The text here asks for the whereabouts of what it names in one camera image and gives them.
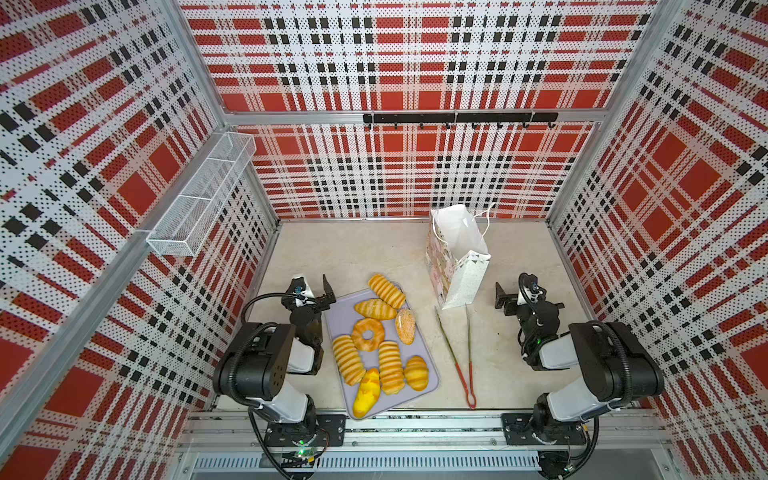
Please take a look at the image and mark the striped bread roll top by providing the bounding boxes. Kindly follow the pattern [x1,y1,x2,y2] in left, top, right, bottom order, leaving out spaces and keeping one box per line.
[368,274,406,310]

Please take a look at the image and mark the round sesame bun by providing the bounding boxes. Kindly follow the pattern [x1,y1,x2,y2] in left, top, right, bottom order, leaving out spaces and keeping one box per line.
[395,308,416,345]

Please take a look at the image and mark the metal tongs red handle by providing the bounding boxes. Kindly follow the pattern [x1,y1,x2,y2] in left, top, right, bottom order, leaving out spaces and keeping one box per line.
[434,302,478,410]

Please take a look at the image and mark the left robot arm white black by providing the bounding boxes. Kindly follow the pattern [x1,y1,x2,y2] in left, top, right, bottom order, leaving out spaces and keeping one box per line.
[213,276,336,447]

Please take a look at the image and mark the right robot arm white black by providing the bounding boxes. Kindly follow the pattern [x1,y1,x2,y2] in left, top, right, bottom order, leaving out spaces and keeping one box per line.
[494,273,665,445]

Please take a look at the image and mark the oval golden bread roll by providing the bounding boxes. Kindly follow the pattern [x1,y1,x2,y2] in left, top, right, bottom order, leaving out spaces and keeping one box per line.
[354,299,398,320]

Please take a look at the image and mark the white cartoon paper bag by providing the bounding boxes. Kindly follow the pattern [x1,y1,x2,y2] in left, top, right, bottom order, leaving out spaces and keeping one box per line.
[426,203,494,309]

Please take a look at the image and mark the long ridged bread left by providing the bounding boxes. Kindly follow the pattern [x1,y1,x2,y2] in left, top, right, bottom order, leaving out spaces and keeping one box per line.
[332,335,366,386]

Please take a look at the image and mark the long ridged bread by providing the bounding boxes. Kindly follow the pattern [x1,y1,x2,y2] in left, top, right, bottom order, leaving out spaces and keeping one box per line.
[332,335,366,386]
[378,340,405,395]

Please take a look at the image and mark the yellow twisted bread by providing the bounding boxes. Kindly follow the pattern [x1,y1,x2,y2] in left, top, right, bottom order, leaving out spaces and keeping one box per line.
[353,368,381,419]

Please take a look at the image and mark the long ridged bread middle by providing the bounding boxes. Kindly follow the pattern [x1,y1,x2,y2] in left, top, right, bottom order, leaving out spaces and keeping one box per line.
[378,340,405,395]

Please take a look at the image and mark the small ridged bread right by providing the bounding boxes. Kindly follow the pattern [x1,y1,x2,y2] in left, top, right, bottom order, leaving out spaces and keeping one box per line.
[403,356,429,391]

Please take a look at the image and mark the lavender plastic tray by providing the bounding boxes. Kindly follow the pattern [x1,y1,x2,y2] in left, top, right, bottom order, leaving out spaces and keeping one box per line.
[323,289,440,420]

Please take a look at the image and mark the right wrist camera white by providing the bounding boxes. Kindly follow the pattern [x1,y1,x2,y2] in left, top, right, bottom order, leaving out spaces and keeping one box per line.
[518,272,547,303]

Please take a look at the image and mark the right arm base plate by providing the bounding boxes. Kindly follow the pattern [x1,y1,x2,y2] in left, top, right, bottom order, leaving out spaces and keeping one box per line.
[501,412,588,447]

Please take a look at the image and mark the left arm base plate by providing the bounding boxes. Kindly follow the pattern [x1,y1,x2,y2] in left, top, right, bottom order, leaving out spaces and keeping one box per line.
[264,414,347,448]

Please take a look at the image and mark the white wire mesh basket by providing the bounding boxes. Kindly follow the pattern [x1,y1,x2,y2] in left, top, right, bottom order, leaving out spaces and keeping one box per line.
[147,132,255,257]

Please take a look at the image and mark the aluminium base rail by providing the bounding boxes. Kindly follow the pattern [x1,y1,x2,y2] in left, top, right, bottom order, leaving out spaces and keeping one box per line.
[169,409,686,479]

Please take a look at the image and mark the black hook rail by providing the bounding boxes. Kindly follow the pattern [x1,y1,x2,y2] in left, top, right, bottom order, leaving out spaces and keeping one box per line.
[362,111,559,126]

